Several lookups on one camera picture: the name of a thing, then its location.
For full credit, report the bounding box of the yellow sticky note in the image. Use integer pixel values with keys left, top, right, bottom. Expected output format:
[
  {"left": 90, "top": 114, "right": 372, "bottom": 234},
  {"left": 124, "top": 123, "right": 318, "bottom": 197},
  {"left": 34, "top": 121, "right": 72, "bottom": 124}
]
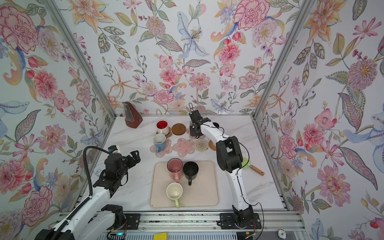
[{"left": 153, "top": 233, "right": 168, "bottom": 240}]

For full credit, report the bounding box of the white embroidered round coaster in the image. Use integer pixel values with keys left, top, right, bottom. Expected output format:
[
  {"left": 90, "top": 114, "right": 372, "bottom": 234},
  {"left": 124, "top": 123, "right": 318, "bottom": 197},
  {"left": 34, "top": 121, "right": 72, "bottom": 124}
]
[{"left": 194, "top": 139, "right": 209, "bottom": 152}]

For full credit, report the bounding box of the pink mug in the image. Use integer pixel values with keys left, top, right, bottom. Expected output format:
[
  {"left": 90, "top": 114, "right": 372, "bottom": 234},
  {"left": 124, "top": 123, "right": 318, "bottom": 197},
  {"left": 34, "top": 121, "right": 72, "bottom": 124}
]
[{"left": 167, "top": 158, "right": 184, "bottom": 183}]

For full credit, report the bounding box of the green silicone spatula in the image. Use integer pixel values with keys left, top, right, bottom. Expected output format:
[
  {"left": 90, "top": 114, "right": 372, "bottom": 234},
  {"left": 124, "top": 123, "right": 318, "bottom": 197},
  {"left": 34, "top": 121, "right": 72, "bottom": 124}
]
[{"left": 242, "top": 158, "right": 265, "bottom": 176}]

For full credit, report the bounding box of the red interior white mug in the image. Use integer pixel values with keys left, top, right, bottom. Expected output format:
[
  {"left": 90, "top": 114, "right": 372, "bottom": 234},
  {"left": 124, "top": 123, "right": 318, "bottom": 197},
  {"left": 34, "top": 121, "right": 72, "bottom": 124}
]
[{"left": 156, "top": 121, "right": 170, "bottom": 136}]

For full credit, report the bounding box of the aluminium front rail frame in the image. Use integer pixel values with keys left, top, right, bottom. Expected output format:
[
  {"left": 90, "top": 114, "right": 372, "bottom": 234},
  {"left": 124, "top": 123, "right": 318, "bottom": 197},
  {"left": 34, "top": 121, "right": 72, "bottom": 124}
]
[{"left": 47, "top": 209, "right": 310, "bottom": 240}]

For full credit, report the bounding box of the beige serving tray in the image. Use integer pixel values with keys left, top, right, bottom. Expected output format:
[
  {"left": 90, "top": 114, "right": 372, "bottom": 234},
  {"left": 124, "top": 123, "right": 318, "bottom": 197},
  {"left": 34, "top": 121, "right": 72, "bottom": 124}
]
[{"left": 149, "top": 161, "right": 219, "bottom": 208}]

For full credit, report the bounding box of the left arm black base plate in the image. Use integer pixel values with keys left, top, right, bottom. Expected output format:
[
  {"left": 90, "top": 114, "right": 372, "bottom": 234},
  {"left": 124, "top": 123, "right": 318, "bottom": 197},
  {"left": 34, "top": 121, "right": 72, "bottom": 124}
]
[{"left": 108, "top": 214, "right": 141, "bottom": 231}]

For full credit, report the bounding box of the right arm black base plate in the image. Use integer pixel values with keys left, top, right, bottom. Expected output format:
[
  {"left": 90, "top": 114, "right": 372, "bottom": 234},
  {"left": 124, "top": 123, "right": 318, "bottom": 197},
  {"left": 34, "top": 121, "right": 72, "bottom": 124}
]
[{"left": 217, "top": 213, "right": 262, "bottom": 230}]

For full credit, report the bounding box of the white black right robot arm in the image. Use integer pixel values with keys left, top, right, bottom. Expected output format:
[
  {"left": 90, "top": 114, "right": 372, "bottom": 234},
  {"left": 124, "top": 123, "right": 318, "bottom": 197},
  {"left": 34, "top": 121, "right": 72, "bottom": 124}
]
[{"left": 189, "top": 110, "right": 254, "bottom": 226}]

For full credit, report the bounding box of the brown wooden metronome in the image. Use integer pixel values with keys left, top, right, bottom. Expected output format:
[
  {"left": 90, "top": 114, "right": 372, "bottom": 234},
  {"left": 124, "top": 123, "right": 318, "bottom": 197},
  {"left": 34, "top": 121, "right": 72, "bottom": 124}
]
[{"left": 123, "top": 102, "right": 143, "bottom": 129}]

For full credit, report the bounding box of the black mug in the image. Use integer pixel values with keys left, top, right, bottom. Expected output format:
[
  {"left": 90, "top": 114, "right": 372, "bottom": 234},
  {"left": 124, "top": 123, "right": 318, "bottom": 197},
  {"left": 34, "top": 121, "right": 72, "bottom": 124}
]
[{"left": 183, "top": 162, "right": 199, "bottom": 186}]

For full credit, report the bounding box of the white mug blue handle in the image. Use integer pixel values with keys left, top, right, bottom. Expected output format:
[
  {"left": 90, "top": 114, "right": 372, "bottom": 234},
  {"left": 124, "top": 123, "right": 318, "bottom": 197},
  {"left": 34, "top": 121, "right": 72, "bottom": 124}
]
[{"left": 153, "top": 134, "right": 167, "bottom": 153}]

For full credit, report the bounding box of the brown round wooden coaster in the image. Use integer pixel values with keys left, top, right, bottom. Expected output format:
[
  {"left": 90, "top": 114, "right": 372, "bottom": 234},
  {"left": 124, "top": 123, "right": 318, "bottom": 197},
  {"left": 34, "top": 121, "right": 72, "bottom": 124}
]
[{"left": 171, "top": 123, "right": 187, "bottom": 136}]

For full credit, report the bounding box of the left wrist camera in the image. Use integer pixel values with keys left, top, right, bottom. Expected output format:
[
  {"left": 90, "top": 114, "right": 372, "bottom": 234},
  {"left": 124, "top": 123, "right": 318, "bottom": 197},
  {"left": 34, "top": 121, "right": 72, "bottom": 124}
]
[{"left": 108, "top": 145, "right": 121, "bottom": 154}]

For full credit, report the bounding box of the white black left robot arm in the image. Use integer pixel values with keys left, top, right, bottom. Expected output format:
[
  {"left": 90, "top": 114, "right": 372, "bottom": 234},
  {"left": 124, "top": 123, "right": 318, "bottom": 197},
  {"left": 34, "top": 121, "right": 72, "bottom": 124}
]
[{"left": 35, "top": 146, "right": 141, "bottom": 240}]

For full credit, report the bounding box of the cream mug green handle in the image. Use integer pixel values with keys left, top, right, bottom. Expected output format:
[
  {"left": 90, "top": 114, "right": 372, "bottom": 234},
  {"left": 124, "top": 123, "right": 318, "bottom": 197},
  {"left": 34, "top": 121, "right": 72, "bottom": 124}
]
[{"left": 166, "top": 183, "right": 183, "bottom": 209}]

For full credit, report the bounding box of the brown paw shaped coaster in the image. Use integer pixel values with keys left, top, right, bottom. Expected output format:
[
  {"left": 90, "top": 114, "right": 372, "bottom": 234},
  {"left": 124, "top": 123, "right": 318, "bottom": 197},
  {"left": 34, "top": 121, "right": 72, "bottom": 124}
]
[{"left": 156, "top": 127, "right": 173, "bottom": 139}]

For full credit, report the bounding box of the woven rattan round coaster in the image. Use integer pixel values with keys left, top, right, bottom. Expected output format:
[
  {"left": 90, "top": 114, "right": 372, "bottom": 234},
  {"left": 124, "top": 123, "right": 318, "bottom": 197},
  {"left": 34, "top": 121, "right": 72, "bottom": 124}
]
[{"left": 209, "top": 141, "right": 216, "bottom": 151}]

